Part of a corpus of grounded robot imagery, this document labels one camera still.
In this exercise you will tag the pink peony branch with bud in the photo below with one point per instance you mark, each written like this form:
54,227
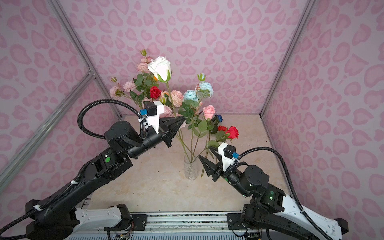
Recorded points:
127,90

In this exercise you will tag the right aluminium frame strut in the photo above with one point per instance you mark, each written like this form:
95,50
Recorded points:
310,7

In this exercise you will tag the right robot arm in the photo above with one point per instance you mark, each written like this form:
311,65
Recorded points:
270,208

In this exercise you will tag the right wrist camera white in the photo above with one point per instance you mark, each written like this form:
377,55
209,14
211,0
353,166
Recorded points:
229,155

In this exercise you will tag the orange rose stem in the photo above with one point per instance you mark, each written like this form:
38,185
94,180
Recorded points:
144,82

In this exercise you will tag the white rose stem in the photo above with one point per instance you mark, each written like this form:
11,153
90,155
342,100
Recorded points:
161,68

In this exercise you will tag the small mixed roses spray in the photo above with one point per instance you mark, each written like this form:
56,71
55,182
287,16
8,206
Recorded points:
170,113

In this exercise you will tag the teal peony branch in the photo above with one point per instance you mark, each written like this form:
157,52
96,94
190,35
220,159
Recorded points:
193,103

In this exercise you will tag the diagonal aluminium frame strut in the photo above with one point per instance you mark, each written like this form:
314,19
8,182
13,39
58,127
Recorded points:
19,159

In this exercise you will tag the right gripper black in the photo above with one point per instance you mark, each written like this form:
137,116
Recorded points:
214,169

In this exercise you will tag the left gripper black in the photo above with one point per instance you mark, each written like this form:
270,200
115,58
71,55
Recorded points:
169,124

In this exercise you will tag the small pink peony sprig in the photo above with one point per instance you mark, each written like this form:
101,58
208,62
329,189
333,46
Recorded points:
142,66

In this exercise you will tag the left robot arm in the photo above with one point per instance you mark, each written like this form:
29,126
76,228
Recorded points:
54,217

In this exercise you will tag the blue rose stem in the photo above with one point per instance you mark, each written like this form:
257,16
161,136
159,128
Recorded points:
216,120

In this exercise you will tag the large red rose stem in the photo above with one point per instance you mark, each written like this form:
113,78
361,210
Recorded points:
232,134
155,93

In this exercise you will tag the clear glass cylinder vase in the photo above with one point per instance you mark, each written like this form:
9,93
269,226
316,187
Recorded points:
191,168

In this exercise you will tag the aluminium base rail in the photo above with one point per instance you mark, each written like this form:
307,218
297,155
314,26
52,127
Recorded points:
190,226

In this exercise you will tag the pink rose stem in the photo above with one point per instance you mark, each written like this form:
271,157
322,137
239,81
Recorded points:
202,126

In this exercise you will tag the left aluminium frame strut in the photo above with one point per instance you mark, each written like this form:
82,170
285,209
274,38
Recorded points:
64,20

